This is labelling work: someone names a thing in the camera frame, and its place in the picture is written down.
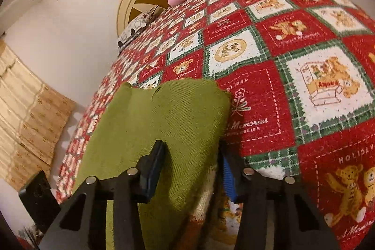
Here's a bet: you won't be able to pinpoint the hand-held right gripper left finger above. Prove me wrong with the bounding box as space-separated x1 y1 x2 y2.
38 140 166 250

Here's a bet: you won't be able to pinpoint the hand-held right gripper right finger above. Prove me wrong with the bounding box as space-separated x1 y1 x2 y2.
218 140 340 250

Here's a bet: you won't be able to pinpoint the green knitted sweater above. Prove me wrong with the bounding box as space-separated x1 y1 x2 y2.
72 78 244 250

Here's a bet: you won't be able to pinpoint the black box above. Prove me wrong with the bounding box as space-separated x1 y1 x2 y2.
18 170 60 234

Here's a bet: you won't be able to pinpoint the beige window curtain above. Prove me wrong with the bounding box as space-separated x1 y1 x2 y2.
0 39 77 190

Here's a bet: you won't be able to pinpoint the white patterned pillow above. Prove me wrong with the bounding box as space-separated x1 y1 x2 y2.
116 5 165 53

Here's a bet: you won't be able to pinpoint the red checkered printed blanket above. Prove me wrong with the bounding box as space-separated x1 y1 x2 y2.
57 0 375 250

